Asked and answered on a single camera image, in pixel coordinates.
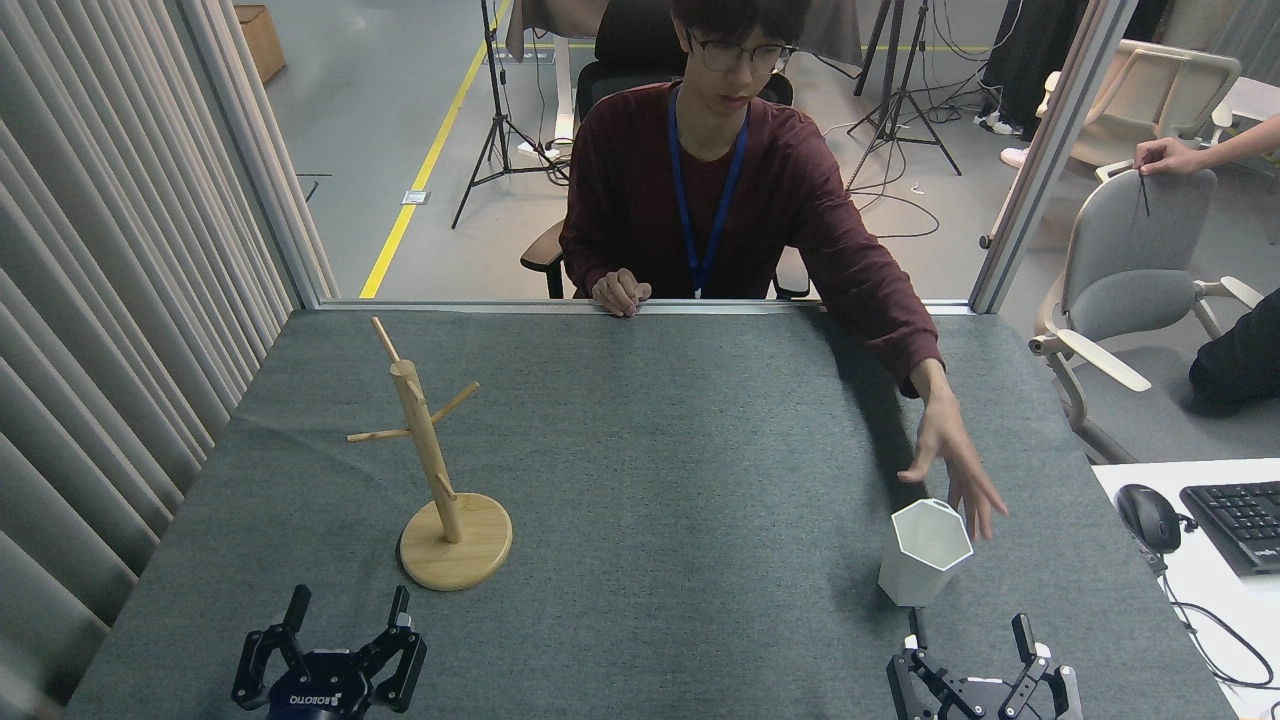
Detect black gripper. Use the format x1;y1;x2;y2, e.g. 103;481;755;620
231;585;429;720
887;607;1084;720

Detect white faceted cup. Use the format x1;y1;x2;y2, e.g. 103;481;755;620
878;498;975;608

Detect wooden cup rack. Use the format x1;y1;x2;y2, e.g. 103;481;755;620
346;317;514;592

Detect person's left hand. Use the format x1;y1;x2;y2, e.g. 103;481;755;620
896;385;1010;544

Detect person's right hand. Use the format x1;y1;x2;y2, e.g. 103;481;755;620
590;267;653;319

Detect person's hand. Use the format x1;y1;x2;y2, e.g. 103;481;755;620
1134;136;1209;179

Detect white desk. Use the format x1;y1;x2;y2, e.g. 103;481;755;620
1089;458;1280;720

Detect black computer mouse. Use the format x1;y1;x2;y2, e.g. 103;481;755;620
1114;483;1184;555

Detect black keyboard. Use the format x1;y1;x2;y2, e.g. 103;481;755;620
1179;481;1280;579

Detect grey table cloth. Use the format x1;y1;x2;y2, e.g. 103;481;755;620
63;308;1243;720

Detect person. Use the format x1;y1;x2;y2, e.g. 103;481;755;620
558;0;951;421
974;0;1093;171
1187;112;1280;413

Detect beige slatted curtain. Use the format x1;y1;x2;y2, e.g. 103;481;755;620
0;0;341;720

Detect grey office chair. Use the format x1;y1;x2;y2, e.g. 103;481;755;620
1028;168;1267;467

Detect beige office chair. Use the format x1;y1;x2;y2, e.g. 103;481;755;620
1035;40;1244;187

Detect black tripod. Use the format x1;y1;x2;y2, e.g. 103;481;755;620
845;0;964;193
450;0;573;232

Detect cardboard box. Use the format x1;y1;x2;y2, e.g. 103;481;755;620
234;4;289;85

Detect black glasses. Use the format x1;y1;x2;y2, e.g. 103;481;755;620
685;29;800;77

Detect black office chair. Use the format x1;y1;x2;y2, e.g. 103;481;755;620
519;0;812;301

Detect black mouse cable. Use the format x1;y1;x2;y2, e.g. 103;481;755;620
1138;545;1280;693

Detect silver table rail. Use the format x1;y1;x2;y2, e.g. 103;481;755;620
316;297;974;317

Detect black floor cable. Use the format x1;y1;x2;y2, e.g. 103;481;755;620
845;165;943;242

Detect silver frame post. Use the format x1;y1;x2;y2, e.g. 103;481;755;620
173;0;339;309
968;0;1143;316

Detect blue lanyard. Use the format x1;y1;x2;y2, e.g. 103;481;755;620
667;84;751;300

